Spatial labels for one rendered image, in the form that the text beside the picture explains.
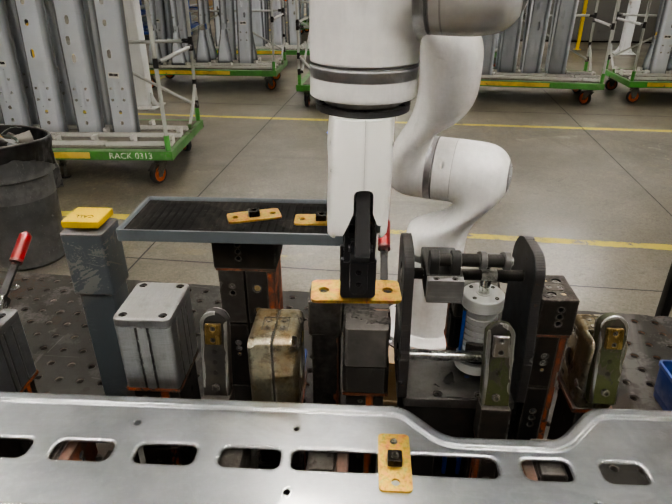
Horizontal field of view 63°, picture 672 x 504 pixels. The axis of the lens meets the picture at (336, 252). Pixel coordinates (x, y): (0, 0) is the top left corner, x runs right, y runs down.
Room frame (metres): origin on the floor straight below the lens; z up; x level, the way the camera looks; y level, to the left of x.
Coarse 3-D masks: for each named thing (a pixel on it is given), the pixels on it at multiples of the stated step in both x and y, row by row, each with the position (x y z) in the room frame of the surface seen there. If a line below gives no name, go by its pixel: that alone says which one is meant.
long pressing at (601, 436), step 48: (0, 432) 0.51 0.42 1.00; (48, 432) 0.51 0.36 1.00; (96, 432) 0.51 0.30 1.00; (144, 432) 0.51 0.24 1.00; (192, 432) 0.51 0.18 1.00; (240, 432) 0.51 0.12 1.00; (288, 432) 0.51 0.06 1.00; (336, 432) 0.51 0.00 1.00; (384, 432) 0.51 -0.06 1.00; (432, 432) 0.50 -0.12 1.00; (576, 432) 0.50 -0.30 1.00; (624, 432) 0.51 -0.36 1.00; (0, 480) 0.44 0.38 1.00; (48, 480) 0.44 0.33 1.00; (96, 480) 0.44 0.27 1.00; (144, 480) 0.44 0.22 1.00; (192, 480) 0.44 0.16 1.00; (240, 480) 0.44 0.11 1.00; (288, 480) 0.44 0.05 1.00; (336, 480) 0.44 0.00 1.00; (432, 480) 0.44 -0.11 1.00; (480, 480) 0.44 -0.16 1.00; (528, 480) 0.44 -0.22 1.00; (576, 480) 0.44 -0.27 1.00
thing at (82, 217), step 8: (80, 208) 0.84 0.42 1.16; (88, 208) 0.84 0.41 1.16; (96, 208) 0.84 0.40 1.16; (104, 208) 0.84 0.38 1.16; (72, 216) 0.81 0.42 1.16; (80, 216) 0.81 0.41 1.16; (88, 216) 0.81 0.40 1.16; (96, 216) 0.81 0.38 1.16; (104, 216) 0.82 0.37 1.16; (64, 224) 0.79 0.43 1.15; (72, 224) 0.79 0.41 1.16; (80, 224) 0.79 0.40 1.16; (88, 224) 0.79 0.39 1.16; (96, 224) 0.79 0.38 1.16
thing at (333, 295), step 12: (312, 288) 0.45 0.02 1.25; (324, 288) 0.45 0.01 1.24; (336, 288) 0.45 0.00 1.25; (384, 288) 0.45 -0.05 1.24; (396, 288) 0.45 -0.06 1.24; (312, 300) 0.43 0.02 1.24; (324, 300) 0.43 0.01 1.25; (336, 300) 0.43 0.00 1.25; (348, 300) 0.43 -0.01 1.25; (360, 300) 0.43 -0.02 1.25; (372, 300) 0.43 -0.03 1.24; (384, 300) 0.43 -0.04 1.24; (396, 300) 0.43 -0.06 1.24
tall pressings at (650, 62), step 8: (664, 0) 7.53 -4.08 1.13; (664, 8) 7.31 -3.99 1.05; (664, 16) 7.28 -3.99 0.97; (656, 24) 7.54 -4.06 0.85; (664, 24) 7.24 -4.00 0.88; (664, 32) 7.22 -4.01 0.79; (656, 40) 7.29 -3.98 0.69; (664, 40) 7.21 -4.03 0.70; (656, 48) 7.26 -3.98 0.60; (664, 48) 7.21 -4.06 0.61; (648, 56) 7.48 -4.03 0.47; (656, 56) 7.22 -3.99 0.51; (664, 56) 7.20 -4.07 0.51; (648, 64) 7.44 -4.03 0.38; (656, 64) 7.20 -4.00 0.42; (664, 64) 7.19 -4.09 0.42; (656, 72) 7.19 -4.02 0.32; (664, 72) 7.18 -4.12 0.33
